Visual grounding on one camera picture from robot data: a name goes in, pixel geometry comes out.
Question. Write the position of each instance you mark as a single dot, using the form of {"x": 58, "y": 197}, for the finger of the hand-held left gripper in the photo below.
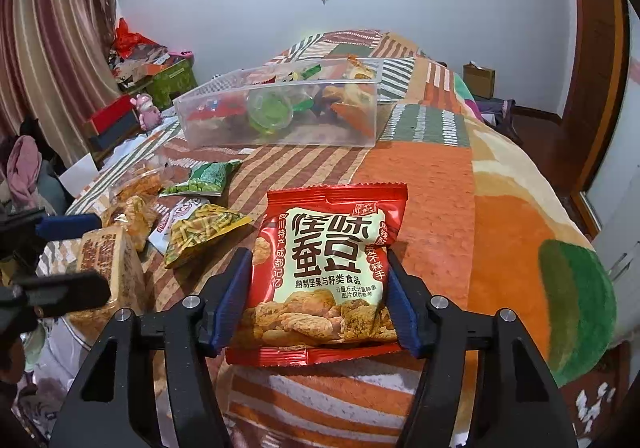
{"x": 70, "y": 225}
{"x": 65, "y": 293}

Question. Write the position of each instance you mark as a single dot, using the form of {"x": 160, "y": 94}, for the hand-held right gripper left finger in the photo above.
{"x": 231, "y": 298}

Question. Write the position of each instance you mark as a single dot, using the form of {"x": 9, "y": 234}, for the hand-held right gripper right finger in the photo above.
{"x": 406, "y": 310}

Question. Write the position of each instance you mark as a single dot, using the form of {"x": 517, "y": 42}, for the bread slice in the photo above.
{"x": 112, "y": 263}

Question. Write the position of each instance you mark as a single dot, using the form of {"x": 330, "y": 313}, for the red broad bean packet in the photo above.
{"x": 320, "y": 238}

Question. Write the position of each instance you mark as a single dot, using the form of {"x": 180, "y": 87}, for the clear plastic container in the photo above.
{"x": 220, "y": 128}

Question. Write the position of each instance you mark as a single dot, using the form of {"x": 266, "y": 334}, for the green jelly cup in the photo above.
{"x": 270, "y": 113}

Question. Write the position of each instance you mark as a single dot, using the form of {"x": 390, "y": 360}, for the red cartoon snack packet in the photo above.
{"x": 236, "y": 108}

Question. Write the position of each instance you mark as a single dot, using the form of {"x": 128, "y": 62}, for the orange-tan snack packet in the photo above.
{"x": 354, "y": 121}

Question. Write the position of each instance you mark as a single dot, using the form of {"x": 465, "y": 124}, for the clear nut packet green edges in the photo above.
{"x": 345, "y": 93}

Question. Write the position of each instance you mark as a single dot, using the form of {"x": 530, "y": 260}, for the grey cloth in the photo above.
{"x": 52, "y": 188}

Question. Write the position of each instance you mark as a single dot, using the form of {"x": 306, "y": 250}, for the clear fried cracker packet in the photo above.
{"x": 131, "y": 220}

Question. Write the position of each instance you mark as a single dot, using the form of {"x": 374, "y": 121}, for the pink cloth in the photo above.
{"x": 25, "y": 168}

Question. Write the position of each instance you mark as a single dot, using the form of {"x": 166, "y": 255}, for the yellow stick snack packet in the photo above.
{"x": 200, "y": 230}

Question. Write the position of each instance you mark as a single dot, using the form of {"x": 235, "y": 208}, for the clear orange snack packet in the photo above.
{"x": 137, "y": 185}

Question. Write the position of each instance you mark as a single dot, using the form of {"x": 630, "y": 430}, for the dark grey box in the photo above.
{"x": 117, "y": 133}

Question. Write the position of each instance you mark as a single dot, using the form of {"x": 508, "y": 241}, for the red box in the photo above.
{"x": 111, "y": 114}

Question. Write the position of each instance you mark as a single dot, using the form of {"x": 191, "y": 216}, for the green pea packet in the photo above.
{"x": 207, "y": 178}

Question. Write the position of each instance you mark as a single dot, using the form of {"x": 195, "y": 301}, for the patchwork striped blanket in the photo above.
{"x": 425, "y": 188}

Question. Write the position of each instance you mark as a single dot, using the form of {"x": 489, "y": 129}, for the pink toy figure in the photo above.
{"x": 146, "y": 112}

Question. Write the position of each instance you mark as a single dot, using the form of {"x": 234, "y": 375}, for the green patterned box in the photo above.
{"x": 172, "y": 83}

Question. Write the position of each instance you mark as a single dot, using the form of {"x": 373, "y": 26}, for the pile of paper bags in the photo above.
{"x": 137, "y": 63}

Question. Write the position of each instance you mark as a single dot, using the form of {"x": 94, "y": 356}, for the striped brown curtain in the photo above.
{"x": 55, "y": 43}

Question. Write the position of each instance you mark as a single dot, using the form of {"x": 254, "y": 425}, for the red plastic bag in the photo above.
{"x": 129, "y": 36}

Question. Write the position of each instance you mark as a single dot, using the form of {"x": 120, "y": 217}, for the dark bag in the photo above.
{"x": 497, "y": 116}

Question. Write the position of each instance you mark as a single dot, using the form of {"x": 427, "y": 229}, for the brown cardboard box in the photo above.
{"x": 479, "y": 81}

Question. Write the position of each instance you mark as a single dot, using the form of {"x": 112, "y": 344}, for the wooden wardrobe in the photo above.
{"x": 592, "y": 53}

